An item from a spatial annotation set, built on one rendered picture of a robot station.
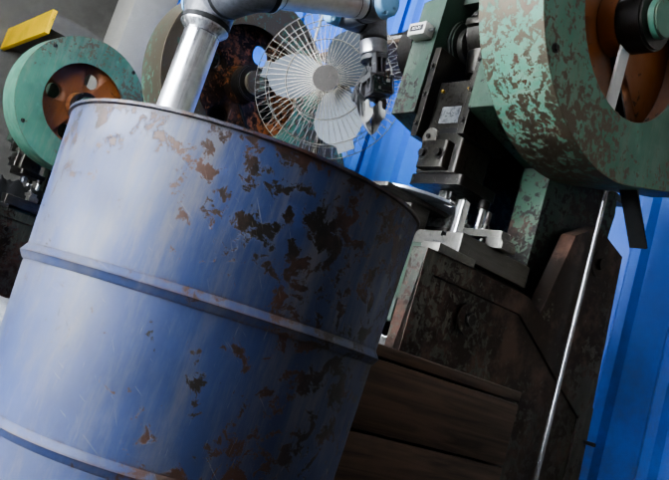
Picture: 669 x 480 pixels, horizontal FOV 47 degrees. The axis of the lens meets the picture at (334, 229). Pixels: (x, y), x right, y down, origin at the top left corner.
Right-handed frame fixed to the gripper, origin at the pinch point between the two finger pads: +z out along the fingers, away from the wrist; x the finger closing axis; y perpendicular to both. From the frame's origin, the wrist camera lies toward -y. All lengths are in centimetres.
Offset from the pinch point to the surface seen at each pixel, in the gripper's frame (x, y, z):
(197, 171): -74, 114, 44
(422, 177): 18.9, -4.8, 10.3
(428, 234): 11.5, 10.3, 29.4
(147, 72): -40, -123, -53
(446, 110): 24.1, 0.3, -8.9
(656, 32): 51, 52, -17
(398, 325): -5, 25, 54
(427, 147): 17.9, -0.2, 2.8
